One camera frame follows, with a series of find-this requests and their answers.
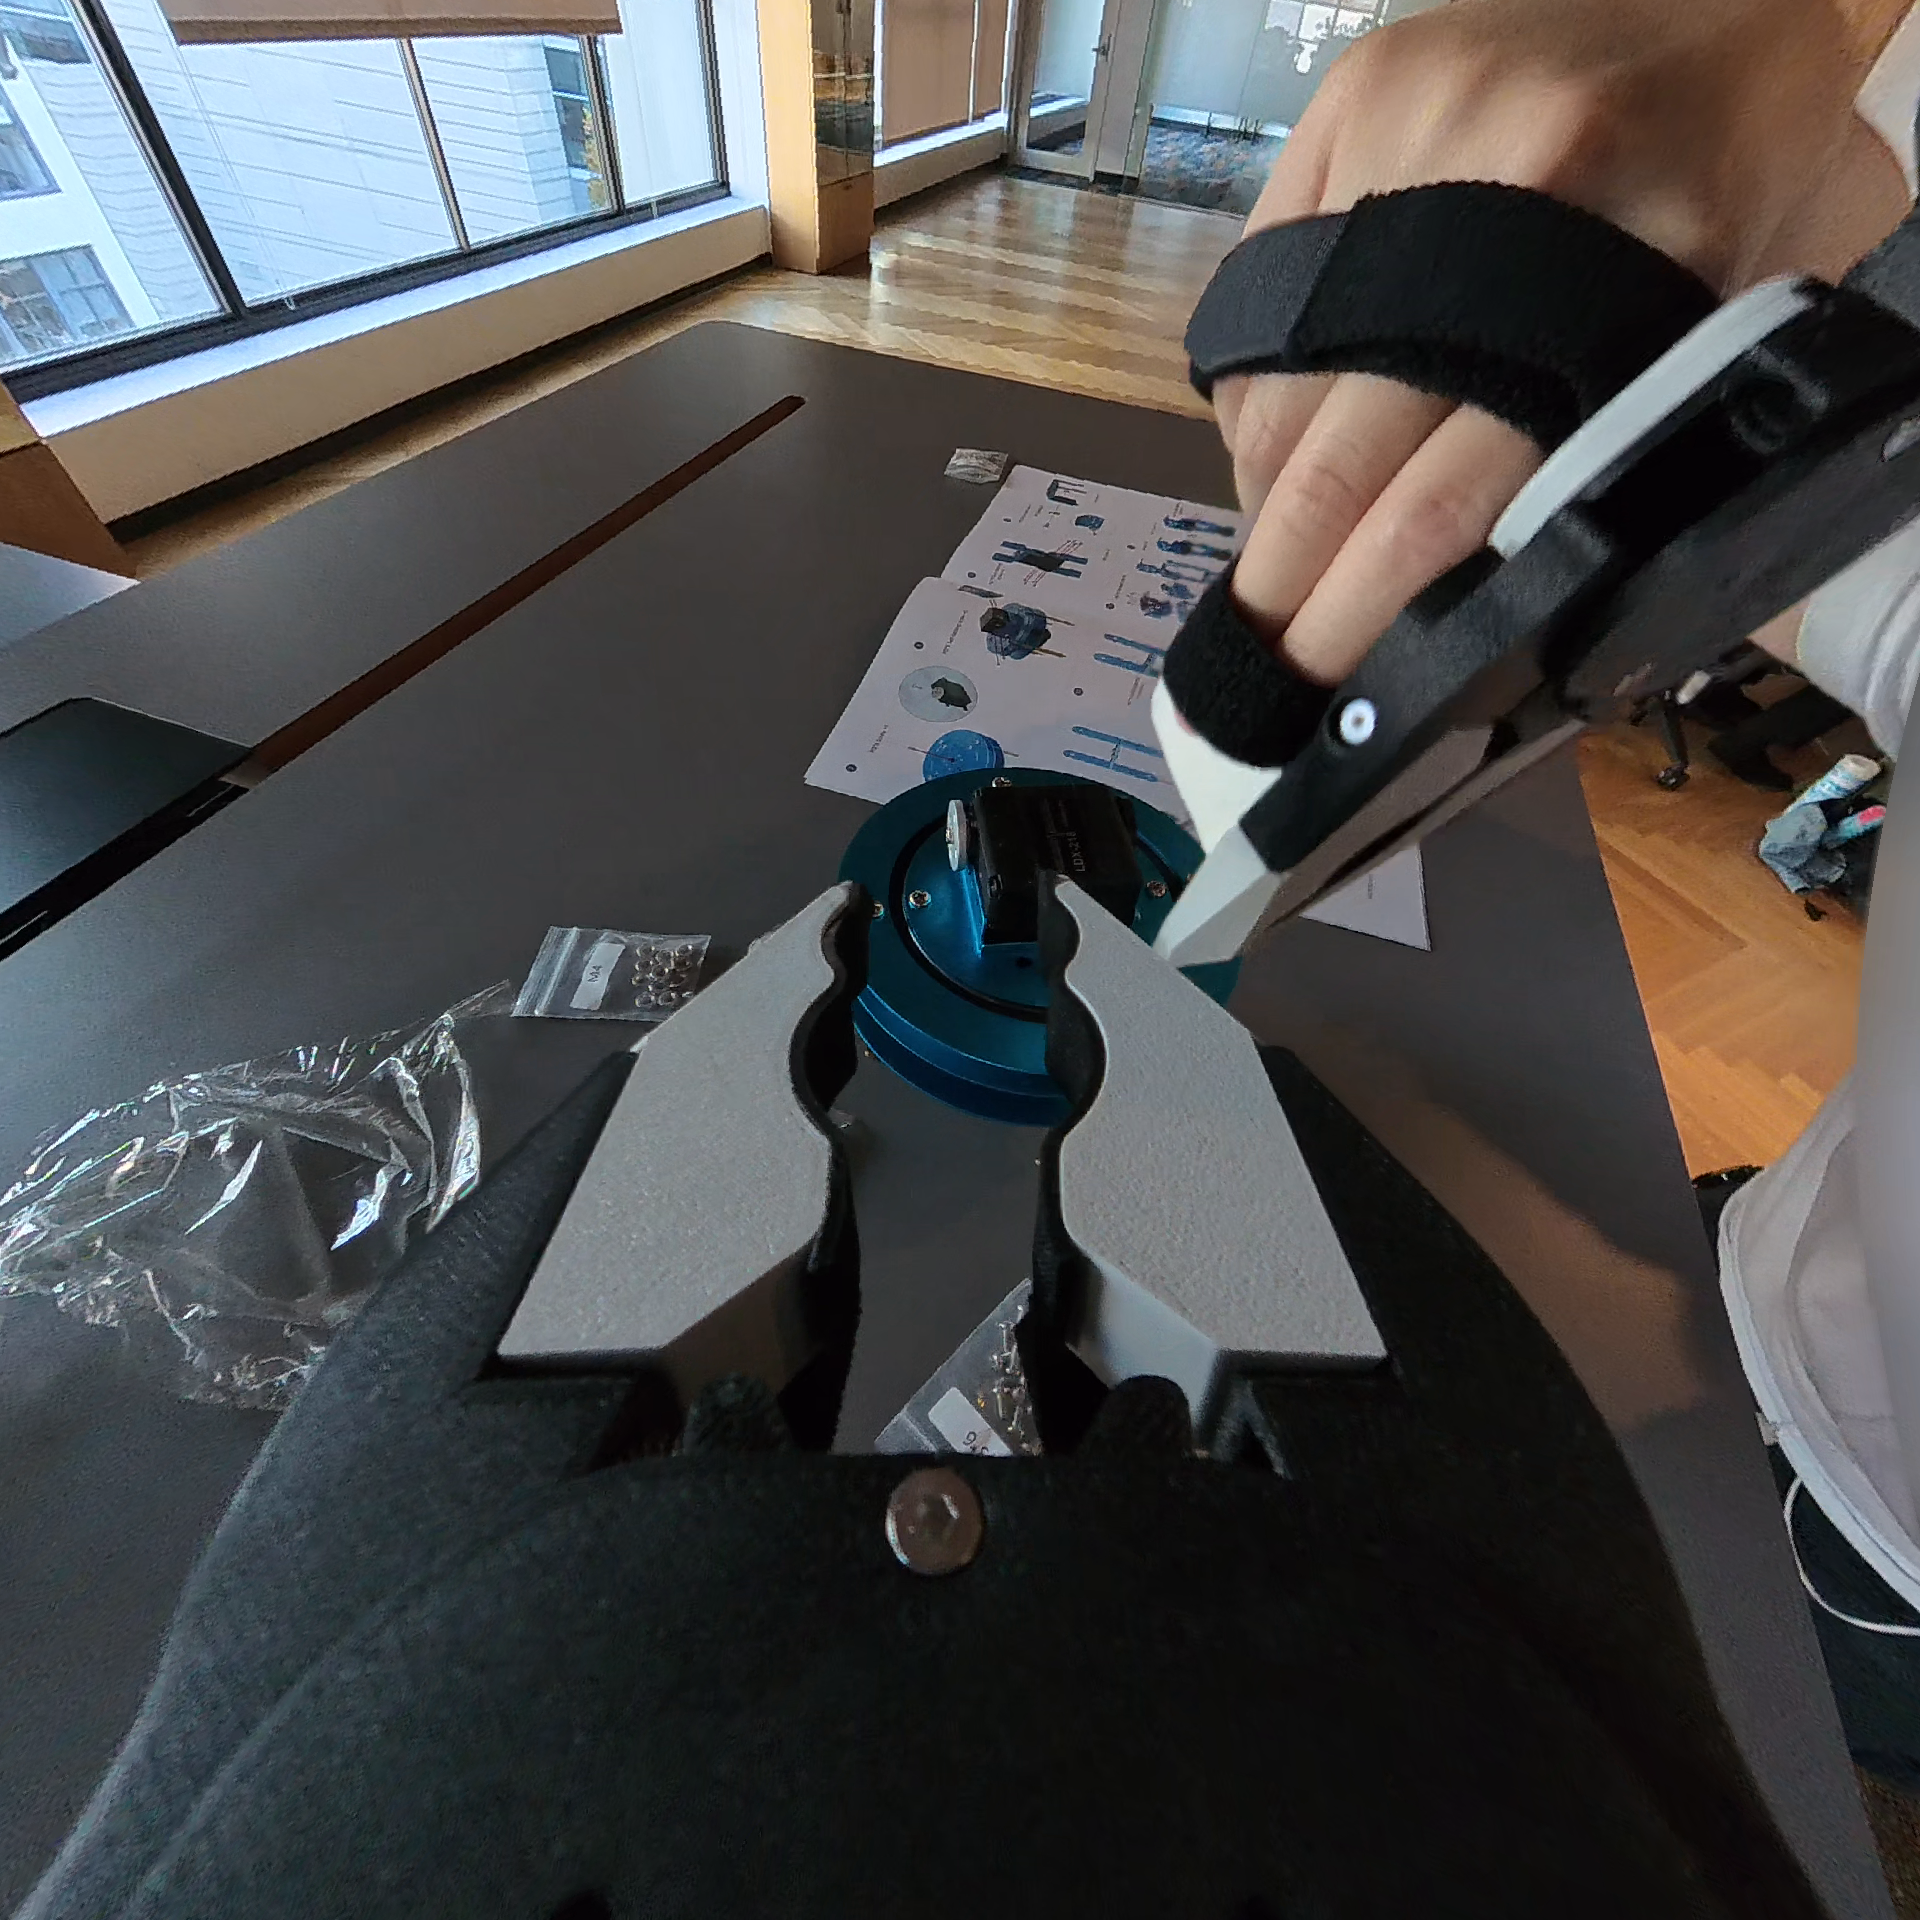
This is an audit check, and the black flat panel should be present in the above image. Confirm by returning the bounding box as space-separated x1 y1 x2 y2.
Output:
0 694 257 958

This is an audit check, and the blue cloth pile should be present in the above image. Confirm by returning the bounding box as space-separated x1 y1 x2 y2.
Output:
1755 749 1896 897

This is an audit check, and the printed instruction sheet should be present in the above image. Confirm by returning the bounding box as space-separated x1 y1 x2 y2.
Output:
808 467 1431 949

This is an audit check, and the beige roller blind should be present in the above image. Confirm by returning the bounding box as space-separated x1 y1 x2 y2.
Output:
161 0 624 40

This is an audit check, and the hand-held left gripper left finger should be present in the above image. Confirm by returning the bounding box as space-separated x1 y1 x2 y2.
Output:
491 878 859 1372

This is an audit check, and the crumpled clear plastic wrap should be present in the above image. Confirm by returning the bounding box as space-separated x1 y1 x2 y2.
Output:
0 980 514 1411

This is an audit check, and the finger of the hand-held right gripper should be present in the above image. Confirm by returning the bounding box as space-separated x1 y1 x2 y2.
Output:
1151 708 1308 966
1300 717 1586 921

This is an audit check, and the clear bag of nuts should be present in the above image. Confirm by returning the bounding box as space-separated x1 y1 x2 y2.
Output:
514 929 712 1024

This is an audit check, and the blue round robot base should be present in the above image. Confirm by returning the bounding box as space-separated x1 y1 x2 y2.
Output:
837 766 1247 1126

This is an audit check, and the adjacent grey desk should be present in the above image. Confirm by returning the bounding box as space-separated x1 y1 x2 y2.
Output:
0 536 139 636

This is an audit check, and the large window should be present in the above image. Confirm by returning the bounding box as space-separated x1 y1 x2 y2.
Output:
0 0 737 400

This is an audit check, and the clear bag of silver screws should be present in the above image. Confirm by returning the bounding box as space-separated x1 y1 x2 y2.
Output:
876 1277 1038 1458

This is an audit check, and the person's white shirt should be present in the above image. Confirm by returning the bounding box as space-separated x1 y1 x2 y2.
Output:
1718 512 1920 1630

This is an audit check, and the dark grey desk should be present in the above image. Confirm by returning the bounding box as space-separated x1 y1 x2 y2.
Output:
0 320 1896 1920

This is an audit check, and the office chair base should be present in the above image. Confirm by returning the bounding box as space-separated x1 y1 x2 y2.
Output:
1633 645 1862 789

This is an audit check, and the black servo motor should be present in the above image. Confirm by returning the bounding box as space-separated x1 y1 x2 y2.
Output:
949 784 1141 954

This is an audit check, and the person's right hand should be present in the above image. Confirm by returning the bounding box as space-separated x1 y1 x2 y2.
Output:
1213 0 1896 690

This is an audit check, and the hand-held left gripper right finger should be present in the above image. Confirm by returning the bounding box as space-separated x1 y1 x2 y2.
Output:
1036 873 1388 1455

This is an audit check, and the patterned rug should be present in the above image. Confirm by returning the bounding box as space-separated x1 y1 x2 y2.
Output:
1141 124 1276 217

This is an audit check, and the glass door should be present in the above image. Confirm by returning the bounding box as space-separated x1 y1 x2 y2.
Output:
1013 0 1154 170

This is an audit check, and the frosted glass partition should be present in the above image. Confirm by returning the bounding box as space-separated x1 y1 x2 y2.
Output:
1144 0 1351 129

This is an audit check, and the wooden pillar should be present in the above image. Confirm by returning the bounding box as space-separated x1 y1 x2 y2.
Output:
757 0 887 275

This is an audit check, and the white cable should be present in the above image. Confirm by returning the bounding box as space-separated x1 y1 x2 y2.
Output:
1763 1411 1920 1635

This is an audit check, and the person's right forearm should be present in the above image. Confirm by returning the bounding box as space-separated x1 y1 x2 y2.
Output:
1844 0 1920 203

